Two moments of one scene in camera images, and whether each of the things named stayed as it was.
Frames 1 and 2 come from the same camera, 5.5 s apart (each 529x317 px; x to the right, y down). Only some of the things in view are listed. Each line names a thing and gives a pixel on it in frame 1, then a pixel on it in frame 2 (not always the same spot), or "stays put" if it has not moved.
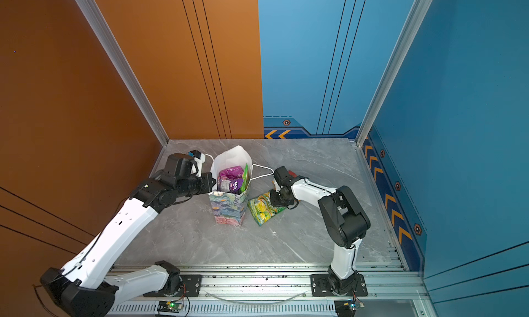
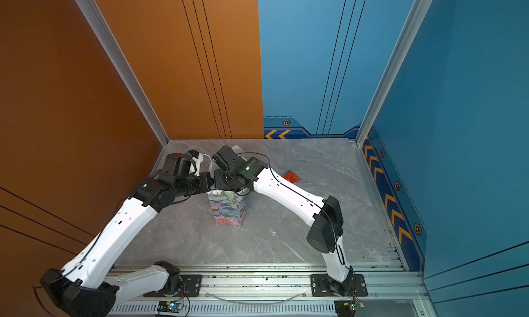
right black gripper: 275,202 → 218,180
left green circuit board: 169,306 stays put
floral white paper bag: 230,209 stays put
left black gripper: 208,185 stays put
